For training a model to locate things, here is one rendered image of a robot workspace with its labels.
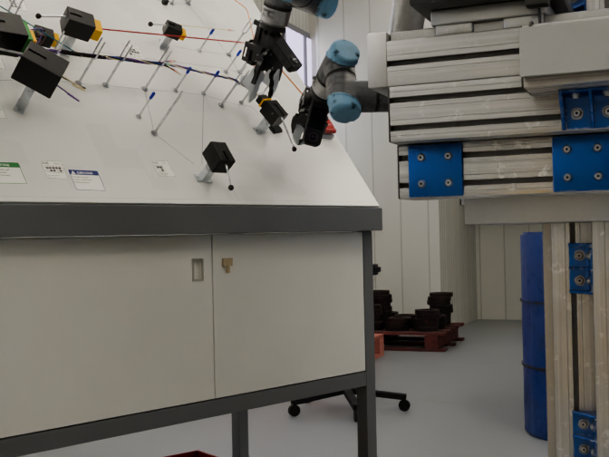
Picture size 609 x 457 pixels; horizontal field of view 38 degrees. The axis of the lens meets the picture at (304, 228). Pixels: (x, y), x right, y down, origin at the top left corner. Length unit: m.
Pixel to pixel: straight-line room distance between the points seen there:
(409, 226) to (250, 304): 4.81
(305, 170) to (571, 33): 1.28
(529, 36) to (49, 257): 1.09
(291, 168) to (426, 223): 4.58
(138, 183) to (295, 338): 0.62
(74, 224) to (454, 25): 0.89
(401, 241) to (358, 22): 1.78
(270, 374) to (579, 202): 1.07
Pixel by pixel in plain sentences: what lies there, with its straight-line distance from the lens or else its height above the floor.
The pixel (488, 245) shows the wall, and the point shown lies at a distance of 8.18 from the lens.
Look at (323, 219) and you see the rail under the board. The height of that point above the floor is 0.83.
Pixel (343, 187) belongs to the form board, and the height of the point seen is 0.92.
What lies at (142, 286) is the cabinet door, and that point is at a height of 0.68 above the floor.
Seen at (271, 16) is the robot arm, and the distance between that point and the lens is 2.36.
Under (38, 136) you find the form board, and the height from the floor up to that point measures 1.02.
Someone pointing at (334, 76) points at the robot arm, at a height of 1.16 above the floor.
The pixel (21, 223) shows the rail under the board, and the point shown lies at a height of 0.83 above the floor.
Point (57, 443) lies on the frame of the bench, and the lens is 1.97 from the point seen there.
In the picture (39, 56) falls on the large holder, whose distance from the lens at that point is 1.97.
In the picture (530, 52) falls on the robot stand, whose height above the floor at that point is 1.04.
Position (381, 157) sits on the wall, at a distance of 7.07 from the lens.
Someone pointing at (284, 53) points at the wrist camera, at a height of 1.27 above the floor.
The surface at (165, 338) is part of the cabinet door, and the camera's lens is 2.08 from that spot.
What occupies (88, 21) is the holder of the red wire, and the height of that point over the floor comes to 1.31.
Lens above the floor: 0.79
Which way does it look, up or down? level
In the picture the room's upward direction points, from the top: 1 degrees counter-clockwise
